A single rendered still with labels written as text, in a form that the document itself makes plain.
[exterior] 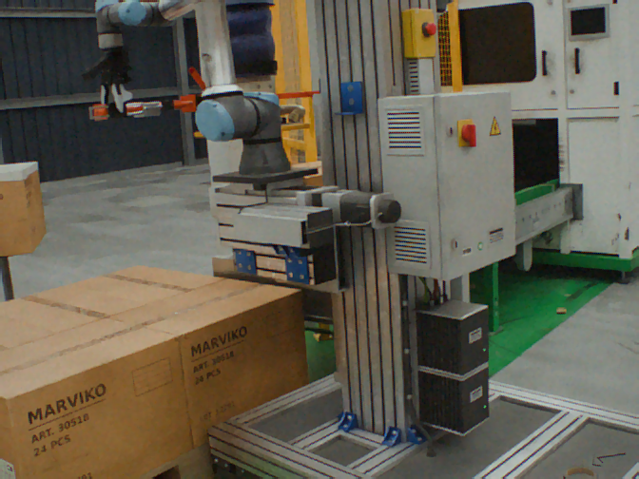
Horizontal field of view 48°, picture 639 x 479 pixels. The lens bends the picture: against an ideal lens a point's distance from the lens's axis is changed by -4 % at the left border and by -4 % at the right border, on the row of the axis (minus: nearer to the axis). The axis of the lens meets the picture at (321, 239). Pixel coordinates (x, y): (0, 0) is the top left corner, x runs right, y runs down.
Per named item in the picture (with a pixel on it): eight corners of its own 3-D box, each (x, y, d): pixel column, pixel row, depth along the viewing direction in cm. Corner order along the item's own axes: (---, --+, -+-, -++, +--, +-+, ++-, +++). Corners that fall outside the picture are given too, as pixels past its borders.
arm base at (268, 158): (300, 168, 218) (299, 135, 216) (261, 175, 207) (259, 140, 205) (267, 167, 228) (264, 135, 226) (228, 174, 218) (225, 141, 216)
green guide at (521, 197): (552, 192, 455) (552, 178, 453) (569, 193, 448) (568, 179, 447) (419, 243, 335) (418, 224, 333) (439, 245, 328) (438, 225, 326)
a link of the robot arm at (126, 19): (155, -1, 226) (134, 4, 233) (125, -3, 218) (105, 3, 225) (157, 24, 227) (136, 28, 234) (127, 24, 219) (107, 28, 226)
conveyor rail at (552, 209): (566, 217, 452) (565, 186, 449) (573, 217, 449) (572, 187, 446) (339, 322, 279) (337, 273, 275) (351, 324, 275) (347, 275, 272)
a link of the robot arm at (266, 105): (291, 135, 217) (287, 88, 214) (259, 140, 207) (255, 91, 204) (261, 136, 224) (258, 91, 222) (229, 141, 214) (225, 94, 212)
